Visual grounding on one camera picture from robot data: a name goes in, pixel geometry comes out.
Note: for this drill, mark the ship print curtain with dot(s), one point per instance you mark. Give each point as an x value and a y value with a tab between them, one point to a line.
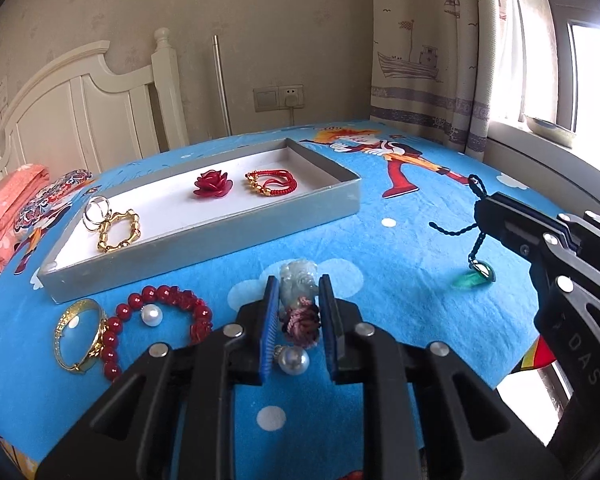
434	68

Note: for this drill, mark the grey shallow cardboard tray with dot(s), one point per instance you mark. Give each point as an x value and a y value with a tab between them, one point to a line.
280	187

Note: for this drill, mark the wall socket panel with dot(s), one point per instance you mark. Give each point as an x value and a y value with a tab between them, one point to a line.
266	99

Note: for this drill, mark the silver metal pole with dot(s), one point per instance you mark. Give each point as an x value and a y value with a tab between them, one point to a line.
220	83

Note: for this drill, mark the patterned red blue pillow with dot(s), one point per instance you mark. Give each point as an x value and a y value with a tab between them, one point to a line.
50	198

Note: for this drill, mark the white pearl earring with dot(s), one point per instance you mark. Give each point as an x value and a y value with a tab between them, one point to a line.
151	315
291	360

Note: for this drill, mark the jade pendant with pink knot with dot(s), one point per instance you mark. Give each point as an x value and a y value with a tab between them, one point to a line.
298	313

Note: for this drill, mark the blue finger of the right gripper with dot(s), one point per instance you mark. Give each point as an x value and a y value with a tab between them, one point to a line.
510	218
520	247

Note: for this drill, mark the green pendant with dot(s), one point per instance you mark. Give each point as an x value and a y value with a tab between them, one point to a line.
483	271

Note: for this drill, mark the white wooden headboard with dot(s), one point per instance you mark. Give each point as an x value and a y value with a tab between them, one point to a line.
76	113

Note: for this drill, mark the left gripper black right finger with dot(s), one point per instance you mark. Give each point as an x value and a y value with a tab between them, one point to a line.
332	327

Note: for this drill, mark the blue cartoon print bedsheet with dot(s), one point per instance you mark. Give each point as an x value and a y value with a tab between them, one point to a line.
402	259

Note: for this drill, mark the pink folded quilt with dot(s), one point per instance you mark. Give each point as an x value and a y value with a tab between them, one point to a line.
16	189

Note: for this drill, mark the red fabric rose brooch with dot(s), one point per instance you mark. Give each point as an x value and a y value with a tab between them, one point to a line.
213	184

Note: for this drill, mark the bowl on windowsill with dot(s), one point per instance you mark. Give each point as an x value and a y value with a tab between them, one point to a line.
550	131

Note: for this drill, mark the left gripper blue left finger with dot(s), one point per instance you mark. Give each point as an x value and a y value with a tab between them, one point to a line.
269	326

